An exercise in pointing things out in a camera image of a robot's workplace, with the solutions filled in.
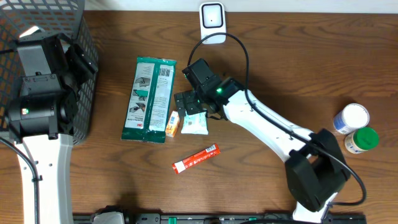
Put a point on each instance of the mint green wipes pack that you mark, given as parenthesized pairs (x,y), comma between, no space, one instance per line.
(195,124)

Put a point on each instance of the red snack bar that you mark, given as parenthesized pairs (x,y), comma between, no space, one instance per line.
(195,159)

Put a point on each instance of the grey plastic mesh basket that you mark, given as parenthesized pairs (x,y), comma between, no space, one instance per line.
(53,16)

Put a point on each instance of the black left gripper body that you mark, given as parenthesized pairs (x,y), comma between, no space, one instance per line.
(79,68)

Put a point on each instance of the green white 3M package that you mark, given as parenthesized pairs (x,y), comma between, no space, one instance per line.
(149,103)

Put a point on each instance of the green lid jar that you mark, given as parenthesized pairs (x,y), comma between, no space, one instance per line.
(361,140)

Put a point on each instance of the white barcode scanner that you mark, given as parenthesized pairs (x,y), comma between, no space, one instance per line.
(212,18)

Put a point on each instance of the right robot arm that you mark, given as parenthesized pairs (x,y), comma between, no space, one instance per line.
(314,163)

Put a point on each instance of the white blue label jar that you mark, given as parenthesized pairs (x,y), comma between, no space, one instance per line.
(352,117)

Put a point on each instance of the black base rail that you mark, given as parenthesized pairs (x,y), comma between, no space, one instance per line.
(115,214)

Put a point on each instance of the orange Kleenex tissue pack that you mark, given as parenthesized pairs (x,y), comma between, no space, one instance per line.
(172,125)

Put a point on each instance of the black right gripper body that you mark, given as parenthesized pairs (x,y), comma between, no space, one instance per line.
(194,102)

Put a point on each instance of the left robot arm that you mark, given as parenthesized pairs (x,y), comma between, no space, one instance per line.
(42,120)

